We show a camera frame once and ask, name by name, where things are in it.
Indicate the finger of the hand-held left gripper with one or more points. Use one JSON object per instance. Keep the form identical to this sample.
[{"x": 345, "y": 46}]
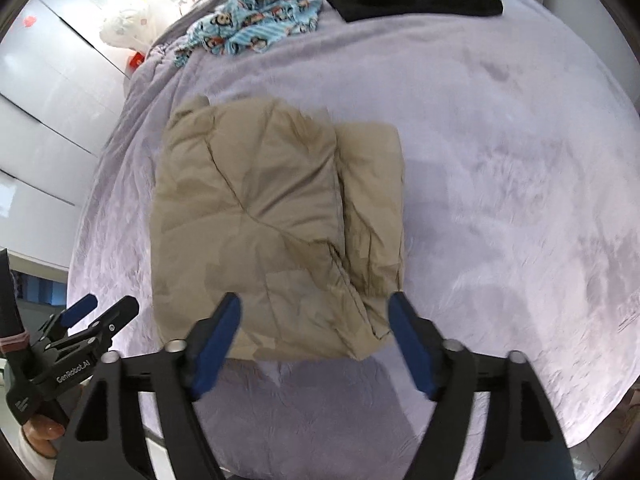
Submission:
[
  {"x": 115, "y": 320},
  {"x": 80, "y": 310}
]

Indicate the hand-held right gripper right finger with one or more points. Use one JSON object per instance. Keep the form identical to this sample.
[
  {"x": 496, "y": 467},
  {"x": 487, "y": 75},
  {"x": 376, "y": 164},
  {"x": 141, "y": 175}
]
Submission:
[{"x": 412, "y": 345}]

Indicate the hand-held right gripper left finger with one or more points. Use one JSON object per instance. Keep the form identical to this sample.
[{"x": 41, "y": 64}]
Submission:
[{"x": 215, "y": 345}]

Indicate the beige puffer jacket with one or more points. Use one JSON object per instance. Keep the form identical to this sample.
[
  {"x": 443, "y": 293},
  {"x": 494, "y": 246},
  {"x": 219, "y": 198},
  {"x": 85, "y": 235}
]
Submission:
[{"x": 260, "y": 220}]

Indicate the person's left hand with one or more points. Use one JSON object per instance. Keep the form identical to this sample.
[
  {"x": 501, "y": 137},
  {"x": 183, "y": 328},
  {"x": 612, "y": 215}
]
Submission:
[{"x": 45, "y": 435}]

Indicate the lilac plush bed blanket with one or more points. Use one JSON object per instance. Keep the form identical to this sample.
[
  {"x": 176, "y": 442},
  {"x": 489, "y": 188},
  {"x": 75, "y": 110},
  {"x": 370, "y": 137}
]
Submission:
[{"x": 500, "y": 185}]

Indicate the white wardrobe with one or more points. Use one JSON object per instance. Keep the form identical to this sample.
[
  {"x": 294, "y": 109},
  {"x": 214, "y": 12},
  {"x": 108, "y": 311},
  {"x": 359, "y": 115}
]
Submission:
[{"x": 50, "y": 110}]

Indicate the red box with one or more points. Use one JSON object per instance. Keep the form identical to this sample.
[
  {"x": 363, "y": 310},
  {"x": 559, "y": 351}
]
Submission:
[{"x": 136, "y": 61}]

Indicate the blue monkey print cloth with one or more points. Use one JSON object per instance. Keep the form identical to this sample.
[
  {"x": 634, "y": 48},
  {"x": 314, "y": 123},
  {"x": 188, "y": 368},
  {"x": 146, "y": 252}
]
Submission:
[{"x": 250, "y": 20}]

